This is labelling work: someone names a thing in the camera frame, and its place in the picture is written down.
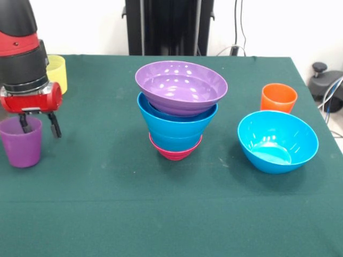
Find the wide purple bowl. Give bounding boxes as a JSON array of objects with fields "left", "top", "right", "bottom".
[{"left": 135, "top": 61, "right": 229, "bottom": 118}]

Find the small red bowl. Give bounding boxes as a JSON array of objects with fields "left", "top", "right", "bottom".
[{"left": 148, "top": 133, "right": 203, "bottom": 162}]

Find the black wall cable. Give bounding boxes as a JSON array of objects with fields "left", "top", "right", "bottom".
[{"left": 215, "top": 0, "right": 248, "bottom": 57}]

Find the purple cup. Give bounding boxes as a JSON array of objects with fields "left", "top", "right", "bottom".
[{"left": 0, "top": 116, "right": 43, "bottom": 169}]

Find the small dark blue bowl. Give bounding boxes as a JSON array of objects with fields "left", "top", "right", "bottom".
[{"left": 146, "top": 99, "right": 172, "bottom": 117}]

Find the dark green tablecloth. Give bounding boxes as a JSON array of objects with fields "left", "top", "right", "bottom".
[{"left": 0, "top": 54, "right": 343, "bottom": 257}]

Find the large blue bowl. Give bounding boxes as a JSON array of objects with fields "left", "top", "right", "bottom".
[
  {"left": 237, "top": 110, "right": 319, "bottom": 175},
  {"left": 136, "top": 90, "right": 219, "bottom": 139}
]

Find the dark grey chair base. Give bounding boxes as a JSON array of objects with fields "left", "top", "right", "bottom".
[{"left": 308, "top": 62, "right": 343, "bottom": 113}]

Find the bundle of light cables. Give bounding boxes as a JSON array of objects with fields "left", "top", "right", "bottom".
[{"left": 318, "top": 76, "right": 343, "bottom": 140}]

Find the yellow cup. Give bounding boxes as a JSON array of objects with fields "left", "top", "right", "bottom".
[{"left": 46, "top": 55, "right": 68, "bottom": 95}]

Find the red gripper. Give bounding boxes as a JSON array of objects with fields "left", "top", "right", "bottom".
[{"left": 0, "top": 81, "right": 64, "bottom": 139}]

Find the orange cup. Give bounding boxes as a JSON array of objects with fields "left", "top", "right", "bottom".
[{"left": 260, "top": 83, "right": 299, "bottom": 114}]

